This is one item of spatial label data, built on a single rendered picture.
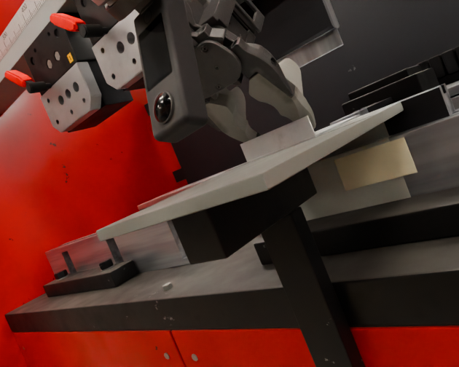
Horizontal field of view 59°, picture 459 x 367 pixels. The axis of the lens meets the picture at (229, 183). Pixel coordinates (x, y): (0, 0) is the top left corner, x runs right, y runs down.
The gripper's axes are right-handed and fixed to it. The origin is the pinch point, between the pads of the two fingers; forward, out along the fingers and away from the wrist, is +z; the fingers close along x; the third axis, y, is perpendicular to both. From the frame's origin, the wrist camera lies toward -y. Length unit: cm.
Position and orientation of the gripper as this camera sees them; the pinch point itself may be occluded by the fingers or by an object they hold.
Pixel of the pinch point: (280, 136)
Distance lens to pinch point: 42.8
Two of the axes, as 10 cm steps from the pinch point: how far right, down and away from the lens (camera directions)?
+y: 2.0, -8.2, 5.3
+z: 6.8, 5.1, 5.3
